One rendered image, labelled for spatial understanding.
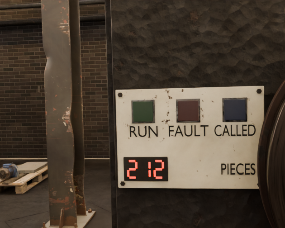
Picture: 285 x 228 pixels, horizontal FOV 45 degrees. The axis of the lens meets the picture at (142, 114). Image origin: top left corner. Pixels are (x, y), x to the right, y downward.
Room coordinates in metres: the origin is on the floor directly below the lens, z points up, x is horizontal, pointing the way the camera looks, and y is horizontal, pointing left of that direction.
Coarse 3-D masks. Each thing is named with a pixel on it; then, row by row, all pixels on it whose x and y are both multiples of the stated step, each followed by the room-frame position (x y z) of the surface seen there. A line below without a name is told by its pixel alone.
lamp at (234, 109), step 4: (224, 100) 0.59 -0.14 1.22; (228, 100) 0.59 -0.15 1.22; (232, 100) 0.59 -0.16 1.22; (236, 100) 0.59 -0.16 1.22; (240, 100) 0.59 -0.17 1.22; (244, 100) 0.58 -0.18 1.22; (224, 104) 0.59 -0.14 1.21; (228, 104) 0.59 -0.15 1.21; (232, 104) 0.59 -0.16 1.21; (236, 104) 0.59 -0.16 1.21; (240, 104) 0.59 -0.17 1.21; (244, 104) 0.58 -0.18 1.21; (224, 108) 0.59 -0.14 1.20; (228, 108) 0.59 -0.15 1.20; (232, 108) 0.59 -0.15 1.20; (236, 108) 0.59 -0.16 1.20; (240, 108) 0.59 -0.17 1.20; (244, 108) 0.58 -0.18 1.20; (224, 112) 0.59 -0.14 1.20; (228, 112) 0.59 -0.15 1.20; (232, 112) 0.59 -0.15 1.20; (236, 112) 0.59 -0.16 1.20; (240, 112) 0.59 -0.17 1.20; (244, 112) 0.58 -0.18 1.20; (224, 116) 0.59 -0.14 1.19; (228, 116) 0.59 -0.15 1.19; (232, 116) 0.59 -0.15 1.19; (236, 116) 0.59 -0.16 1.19; (240, 116) 0.59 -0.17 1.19; (244, 116) 0.58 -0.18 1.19
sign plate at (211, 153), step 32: (128, 96) 0.61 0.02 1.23; (160, 96) 0.61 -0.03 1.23; (192, 96) 0.60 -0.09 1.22; (224, 96) 0.59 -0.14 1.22; (256, 96) 0.59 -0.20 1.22; (128, 128) 0.61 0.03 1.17; (160, 128) 0.61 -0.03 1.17; (192, 128) 0.60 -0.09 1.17; (224, 128) 0.59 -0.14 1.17; (256, 128) 0.59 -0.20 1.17; (128, 160) 0.61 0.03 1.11; (192, 160) 0.60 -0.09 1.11; (224, 160) 0.59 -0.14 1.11; (256, 160) 0.59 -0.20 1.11
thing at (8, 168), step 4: (4, 164) 4.61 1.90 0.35; (8, 164) 4.60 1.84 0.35; (12, 164) 4.73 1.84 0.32; (4, 168) 4.53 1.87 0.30; (8, 168) 4.58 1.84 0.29; (12, 168) 4.66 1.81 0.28; (16, 168) 4.73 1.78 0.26; (0, 172) 4.52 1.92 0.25; (4, 172) 4.48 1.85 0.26; (8, 172) 4.51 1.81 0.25; (12, 172) 4.62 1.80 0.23; (16, 172) 4.74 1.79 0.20; (0, 176) 4.48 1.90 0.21; (4, 176) 4.52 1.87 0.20; (8, 176) 4.52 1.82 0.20; (16, 176) 4.73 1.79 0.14
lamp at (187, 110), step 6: (180, 102) 0.60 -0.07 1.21; (186, 102) 0.60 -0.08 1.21; (192, 102) 0.60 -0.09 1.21; (198, 102) 0.60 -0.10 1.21; (180, 108) 0.60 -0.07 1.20; (186, 108) 0.60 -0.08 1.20; (192, 108) 0.60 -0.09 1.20; (198, 108) 0.59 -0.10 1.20; (180, 114) 0.60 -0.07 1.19; (186, 114) 0.60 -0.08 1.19; (192, 114) 0.60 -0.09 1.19; (198, 114) 0.59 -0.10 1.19; (180, 120) 0.60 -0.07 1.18; (186, 120) 0.60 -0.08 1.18; (192, 120) 0.60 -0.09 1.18; (198, 120) 0.59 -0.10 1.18
